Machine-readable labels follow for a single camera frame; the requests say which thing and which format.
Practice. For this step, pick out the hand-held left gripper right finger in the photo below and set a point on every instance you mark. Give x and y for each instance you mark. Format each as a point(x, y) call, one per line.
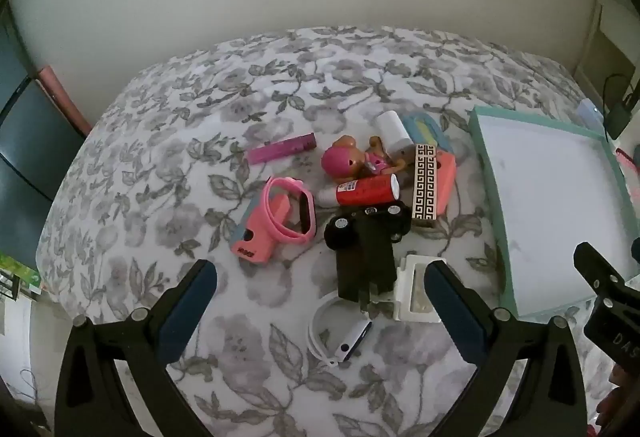
point(450, 307)

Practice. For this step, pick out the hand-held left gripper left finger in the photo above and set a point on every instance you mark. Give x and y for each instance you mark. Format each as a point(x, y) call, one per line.
point(192, 302)

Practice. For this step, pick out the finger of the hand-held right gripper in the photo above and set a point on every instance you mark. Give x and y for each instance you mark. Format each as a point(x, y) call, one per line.
point(600, 267)

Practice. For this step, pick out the white square frame box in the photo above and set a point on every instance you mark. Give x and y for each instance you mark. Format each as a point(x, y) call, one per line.
point(407, 277)

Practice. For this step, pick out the teal cardboard box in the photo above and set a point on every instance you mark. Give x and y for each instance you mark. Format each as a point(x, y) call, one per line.
point(545, 197)

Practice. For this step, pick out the pink and blue gadget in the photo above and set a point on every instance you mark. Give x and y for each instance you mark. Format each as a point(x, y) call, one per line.
point(255, 237)

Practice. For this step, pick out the black rectangular box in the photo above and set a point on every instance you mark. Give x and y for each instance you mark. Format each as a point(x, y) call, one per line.
point(367, 262)

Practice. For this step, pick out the white smartwatch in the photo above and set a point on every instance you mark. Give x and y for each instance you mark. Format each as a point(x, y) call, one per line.
point(350, 342)

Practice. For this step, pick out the pink smartwatch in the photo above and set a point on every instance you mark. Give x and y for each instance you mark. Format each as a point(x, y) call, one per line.
point(272, 212)

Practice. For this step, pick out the black and white patterned box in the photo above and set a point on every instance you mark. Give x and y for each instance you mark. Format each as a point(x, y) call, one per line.
point(425, 182)

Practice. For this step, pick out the coral plastic folding tool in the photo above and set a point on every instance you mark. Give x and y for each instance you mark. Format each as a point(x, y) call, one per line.
point(445, 177)

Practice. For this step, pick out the black toy car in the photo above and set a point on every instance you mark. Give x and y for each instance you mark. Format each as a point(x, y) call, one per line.
point(345, 229)

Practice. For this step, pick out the red glue stick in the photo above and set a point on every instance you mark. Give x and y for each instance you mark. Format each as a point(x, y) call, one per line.
point(365, 189)

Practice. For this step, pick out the magenta rectangular bar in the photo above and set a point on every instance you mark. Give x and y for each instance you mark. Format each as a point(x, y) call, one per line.
point(282, 148)

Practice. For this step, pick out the blue case with yellow stripe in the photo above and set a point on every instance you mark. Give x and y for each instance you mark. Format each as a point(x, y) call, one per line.
point(425, 129)

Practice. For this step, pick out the pink-haired doll figure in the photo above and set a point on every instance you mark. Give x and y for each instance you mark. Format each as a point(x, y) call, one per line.
point(337, 159)

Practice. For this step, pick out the white charger block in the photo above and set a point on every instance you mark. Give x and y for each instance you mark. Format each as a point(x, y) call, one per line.
point(392, 127)

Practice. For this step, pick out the pink ribbon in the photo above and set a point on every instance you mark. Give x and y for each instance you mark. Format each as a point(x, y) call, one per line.
point(630, 172)

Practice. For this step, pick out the black power adapter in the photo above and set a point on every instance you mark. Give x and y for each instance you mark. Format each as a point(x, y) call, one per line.
point(620, 117)

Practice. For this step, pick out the white device with light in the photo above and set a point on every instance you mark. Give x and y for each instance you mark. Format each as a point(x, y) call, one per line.
point(587, 109)

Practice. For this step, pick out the green object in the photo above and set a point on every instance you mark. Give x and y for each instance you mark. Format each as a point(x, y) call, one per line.
point(15, 272)

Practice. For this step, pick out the grey floral bedspread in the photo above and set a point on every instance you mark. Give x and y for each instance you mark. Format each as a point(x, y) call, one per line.
point(200, 117)

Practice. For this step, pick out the dark cabinet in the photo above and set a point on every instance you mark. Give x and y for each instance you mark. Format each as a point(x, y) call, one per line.
point(30, 142)

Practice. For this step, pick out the pink board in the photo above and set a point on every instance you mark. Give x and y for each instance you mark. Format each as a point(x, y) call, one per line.
point(60, 92)

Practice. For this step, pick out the beige wooden furniture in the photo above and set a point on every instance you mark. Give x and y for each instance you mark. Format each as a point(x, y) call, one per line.
point(610, 17)

